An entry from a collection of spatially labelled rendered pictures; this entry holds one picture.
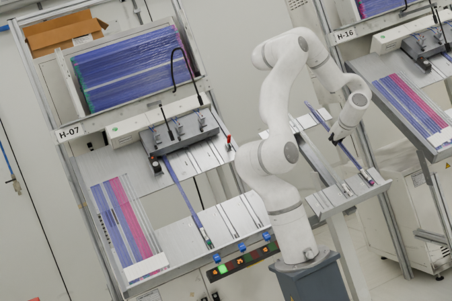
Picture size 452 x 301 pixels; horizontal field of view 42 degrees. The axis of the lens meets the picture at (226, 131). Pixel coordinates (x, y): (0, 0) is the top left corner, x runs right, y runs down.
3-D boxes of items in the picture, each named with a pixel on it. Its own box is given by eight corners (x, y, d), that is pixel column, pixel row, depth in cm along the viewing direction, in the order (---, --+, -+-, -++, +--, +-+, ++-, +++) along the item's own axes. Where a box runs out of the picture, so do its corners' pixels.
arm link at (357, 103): (345, 103, 241) (335, 119, 236) (355, 85, 230) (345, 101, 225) (364, 113, 240) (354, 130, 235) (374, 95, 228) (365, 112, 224)
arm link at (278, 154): (266, 181, 198) (304, 176, 186) (241, 170, 191) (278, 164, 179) (281, 50, 216) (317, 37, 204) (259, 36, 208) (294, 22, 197)
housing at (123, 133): (212, 121, 285) (210, 102, 274) (115, 158, 272) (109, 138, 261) (205, 111, 289) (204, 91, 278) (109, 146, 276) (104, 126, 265)
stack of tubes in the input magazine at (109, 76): (196, 77, 277) (176, 22, 274) (91, 113, 263) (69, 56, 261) (190, 80, 289) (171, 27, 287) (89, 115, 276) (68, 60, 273)
